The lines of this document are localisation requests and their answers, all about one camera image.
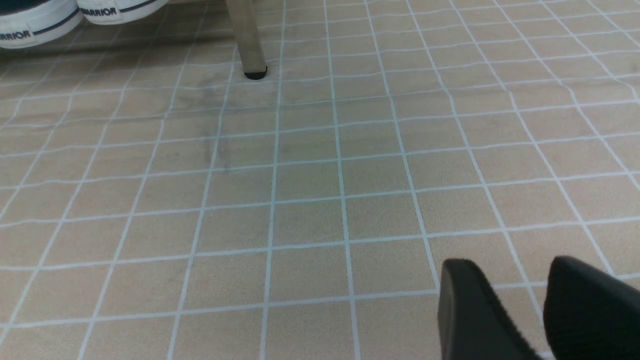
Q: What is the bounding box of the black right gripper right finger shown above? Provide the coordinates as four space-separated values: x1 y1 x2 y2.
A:
542 255 640 360

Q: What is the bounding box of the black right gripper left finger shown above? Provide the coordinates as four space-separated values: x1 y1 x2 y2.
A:
438 259 541 360

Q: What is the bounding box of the navy slip-on shoe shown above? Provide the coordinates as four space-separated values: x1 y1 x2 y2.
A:
77 0 169 26
0 0 84 49

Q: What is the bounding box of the silver metal shoe rack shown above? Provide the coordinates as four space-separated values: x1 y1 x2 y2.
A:
170 0 268 81

